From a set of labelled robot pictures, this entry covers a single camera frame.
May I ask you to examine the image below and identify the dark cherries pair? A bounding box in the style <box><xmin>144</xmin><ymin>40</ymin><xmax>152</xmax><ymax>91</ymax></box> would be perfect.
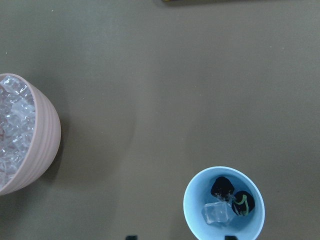
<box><xmin>210</xmin><ymin>176</ymin><xmax>255</xmax><ymax>216</ymax></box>

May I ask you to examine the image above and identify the clear ice cubes pile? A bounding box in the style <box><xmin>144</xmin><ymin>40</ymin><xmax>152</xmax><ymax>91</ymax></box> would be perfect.
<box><xmin>0</xmin><ymin>75</ymin><xmax>36</xmax><ymax>188</ymax></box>

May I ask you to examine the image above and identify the pink bowl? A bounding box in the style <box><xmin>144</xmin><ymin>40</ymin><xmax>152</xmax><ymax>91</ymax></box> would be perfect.
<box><xmin>0</xmin><ymin>73</ymin><xmax>61</xmax><ymax>196</ymax></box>

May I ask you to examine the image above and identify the clear ice cube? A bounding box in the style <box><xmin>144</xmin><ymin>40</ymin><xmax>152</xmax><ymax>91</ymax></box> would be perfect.
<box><xmin>202</xmin><ymin>201</ymin><xmax>235</xmax><ymax>225</ymax></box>

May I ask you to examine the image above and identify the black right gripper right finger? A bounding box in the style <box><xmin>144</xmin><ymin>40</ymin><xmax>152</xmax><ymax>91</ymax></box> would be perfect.
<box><xmin>224</xmin><ymin>235</ymin><xmax>236</xmax><ymax>240</ymax></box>

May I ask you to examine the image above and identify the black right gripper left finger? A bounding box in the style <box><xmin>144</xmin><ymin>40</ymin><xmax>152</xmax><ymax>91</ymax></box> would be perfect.
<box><xmin>125</xmin><ymin>235</ymin><xmax>138</xmax><ymax>240</ymax></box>

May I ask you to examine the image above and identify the light blue cup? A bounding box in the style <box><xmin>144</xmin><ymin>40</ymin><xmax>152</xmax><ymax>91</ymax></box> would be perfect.
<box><xmin>183</xmin><ymin>166</ymin><xmax>265</xmax><ymax>240</ymax></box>

